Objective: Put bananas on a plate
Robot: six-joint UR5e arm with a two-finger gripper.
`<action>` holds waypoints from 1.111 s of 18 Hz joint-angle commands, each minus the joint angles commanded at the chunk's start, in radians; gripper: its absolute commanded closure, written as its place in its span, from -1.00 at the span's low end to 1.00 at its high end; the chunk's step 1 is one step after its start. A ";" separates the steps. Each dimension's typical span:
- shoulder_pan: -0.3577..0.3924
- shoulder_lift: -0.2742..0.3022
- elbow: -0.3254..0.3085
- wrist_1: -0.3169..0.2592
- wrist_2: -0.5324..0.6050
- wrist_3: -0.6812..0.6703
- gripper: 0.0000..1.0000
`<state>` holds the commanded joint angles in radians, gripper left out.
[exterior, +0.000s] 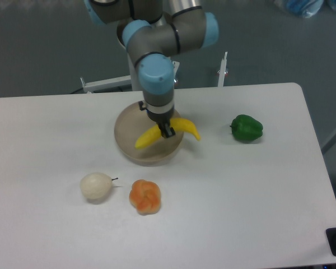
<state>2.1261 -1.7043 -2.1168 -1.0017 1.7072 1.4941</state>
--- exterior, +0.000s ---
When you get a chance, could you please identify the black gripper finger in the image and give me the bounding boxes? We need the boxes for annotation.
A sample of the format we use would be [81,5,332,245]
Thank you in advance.
[158,122,176,138]

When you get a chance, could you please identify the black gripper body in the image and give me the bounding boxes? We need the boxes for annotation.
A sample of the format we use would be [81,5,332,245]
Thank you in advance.
[139,100,175,125]

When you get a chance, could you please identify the yellow banana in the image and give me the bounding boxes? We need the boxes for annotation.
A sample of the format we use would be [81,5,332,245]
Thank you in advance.
[134,118,201,149]

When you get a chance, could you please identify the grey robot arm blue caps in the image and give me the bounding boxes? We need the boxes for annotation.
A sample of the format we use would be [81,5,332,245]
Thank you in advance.
[85,1,219,138]

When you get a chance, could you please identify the beige round plate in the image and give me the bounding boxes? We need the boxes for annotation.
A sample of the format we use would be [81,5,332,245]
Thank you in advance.
[114,103,184,166]

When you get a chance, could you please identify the orange knotted bread roll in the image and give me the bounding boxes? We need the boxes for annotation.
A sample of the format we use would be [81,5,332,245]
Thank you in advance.
[129,179,161,215]

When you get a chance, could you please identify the green bell pepper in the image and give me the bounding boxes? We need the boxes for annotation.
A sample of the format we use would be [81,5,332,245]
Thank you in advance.
[230,114,263,141]

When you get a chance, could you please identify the white pear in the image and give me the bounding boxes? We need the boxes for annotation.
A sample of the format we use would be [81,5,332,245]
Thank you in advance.
[80,172,119,205]

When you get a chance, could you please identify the blue plastic bag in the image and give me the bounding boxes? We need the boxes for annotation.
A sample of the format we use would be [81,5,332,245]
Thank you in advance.
[273,0,336,18]

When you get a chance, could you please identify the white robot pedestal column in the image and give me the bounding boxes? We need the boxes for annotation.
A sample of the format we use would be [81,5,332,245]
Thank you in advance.
[116,12,181,92]

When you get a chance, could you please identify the white metal frame bracket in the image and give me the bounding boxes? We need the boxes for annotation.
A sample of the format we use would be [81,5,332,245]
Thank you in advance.
[80,75,131,93]

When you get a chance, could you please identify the white upright frame post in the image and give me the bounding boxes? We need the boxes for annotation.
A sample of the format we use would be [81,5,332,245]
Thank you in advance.
[217,52,228,87]

